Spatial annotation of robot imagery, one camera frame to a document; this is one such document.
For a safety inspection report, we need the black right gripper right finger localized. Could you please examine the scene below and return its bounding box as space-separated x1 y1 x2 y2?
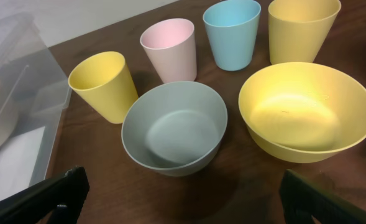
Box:
279 169 366 224

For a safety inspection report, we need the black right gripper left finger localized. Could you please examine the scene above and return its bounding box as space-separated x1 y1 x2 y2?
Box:
0 167 89 223

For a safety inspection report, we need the white label in container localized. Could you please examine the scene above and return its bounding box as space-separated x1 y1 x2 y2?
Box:
0 126 45 201

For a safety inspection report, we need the clear plastic storage container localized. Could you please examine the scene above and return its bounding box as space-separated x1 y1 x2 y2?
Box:
0 13 71 187

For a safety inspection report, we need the yellow plastic bowl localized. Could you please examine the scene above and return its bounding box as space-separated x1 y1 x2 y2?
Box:
238 62 366 163

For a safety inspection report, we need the yellow plastic cup left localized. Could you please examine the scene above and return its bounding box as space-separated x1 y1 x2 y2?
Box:
68 51 138 124

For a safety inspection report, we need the yellow plastic cup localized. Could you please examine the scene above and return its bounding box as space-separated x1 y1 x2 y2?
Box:
268 0 342 65
68 51 138 124

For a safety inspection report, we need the grey plastic bowl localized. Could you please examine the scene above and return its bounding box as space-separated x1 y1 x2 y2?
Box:
121 81 228 177

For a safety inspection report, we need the yellow plastic cup right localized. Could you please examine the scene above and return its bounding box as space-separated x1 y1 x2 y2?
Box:
268 0 342 65

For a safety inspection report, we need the light blue plastic cup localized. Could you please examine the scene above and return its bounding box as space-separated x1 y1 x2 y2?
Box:
203 0 261 71

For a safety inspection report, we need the pink plastic cup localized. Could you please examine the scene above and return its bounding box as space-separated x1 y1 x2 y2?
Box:
140 18 197 83

